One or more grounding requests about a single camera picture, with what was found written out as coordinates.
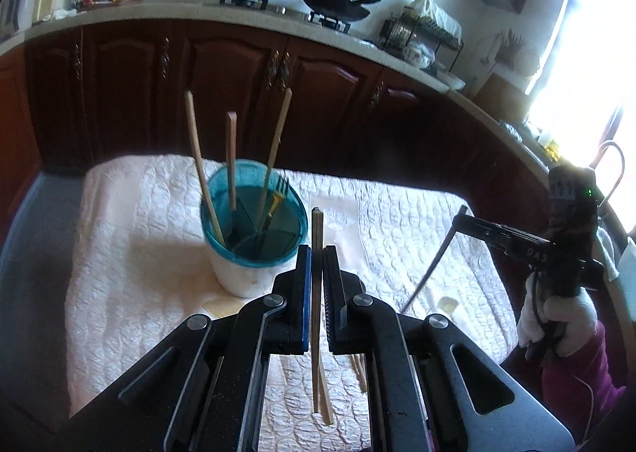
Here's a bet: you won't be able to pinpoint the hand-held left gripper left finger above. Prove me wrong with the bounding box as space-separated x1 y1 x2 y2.
54 244 314 452

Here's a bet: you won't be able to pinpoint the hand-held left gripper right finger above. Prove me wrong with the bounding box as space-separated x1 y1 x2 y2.
321 244 577 452

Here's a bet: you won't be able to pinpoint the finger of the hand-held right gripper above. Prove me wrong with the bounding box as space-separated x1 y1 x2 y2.
453 214 553 265

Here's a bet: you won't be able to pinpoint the light wooden chopstick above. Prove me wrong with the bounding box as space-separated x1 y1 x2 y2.
311 207 324 414
256 87 293 230
319 363 335 426
184 90 226 245
225 111 239 214
349 353 369 394

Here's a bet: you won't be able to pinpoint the white utensil holder teal rim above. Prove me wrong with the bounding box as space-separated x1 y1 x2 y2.
200 159 310 299

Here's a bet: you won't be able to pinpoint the dark chopstick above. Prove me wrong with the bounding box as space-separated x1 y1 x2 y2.
399 205 469 315

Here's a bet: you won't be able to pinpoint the metal fork yellow handle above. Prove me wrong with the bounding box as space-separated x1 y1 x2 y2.
259 175 290 237

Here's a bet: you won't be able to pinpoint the person's right forearm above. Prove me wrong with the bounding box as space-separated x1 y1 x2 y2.
541 320 628 435

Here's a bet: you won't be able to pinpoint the person's right hand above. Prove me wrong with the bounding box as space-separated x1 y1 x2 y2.
517 278 598 359

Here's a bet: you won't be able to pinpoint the cardboard box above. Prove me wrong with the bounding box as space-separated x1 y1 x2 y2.
474 73 530 122

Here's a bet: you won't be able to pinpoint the white quilted table cover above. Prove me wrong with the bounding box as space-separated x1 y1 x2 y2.
64 154 520 452

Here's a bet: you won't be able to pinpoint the brown wooden base cabinets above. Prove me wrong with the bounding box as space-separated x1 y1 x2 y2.
0 17 564 244

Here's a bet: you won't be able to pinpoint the white plastic bag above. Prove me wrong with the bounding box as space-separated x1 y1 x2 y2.
408 0 462 33

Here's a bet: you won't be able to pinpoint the gas stove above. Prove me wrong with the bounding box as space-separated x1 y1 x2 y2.
219 0 355 34

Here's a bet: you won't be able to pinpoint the black wok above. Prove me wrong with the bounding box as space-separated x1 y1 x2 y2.
299 0 382 22

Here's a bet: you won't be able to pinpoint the grey kitchen countertop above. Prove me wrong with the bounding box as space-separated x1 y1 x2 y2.
0 0 627 244

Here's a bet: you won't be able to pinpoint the white cable loop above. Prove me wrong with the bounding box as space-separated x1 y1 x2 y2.
595 141 627 207

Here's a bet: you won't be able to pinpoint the black wire dish rack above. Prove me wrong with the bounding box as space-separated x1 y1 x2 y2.
380 9 464 70

